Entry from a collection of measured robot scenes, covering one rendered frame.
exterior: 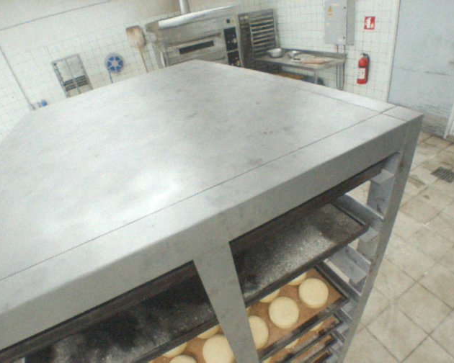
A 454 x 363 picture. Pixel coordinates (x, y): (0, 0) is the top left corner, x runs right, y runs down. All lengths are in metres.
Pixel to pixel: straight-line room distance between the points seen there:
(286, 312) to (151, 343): 0.24
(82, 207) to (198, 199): 0.10
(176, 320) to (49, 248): 0.16
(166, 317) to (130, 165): 0.17
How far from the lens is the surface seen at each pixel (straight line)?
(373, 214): 0.36
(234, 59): 5.55
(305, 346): 0.56
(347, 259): 0.45
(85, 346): 0.34
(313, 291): 0.49
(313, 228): 0.36
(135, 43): 5.87
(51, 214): 0.25
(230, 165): 0.21
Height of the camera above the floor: 1.93
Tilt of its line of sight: 35 degrees down
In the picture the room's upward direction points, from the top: 12 degrees counter-clockwise
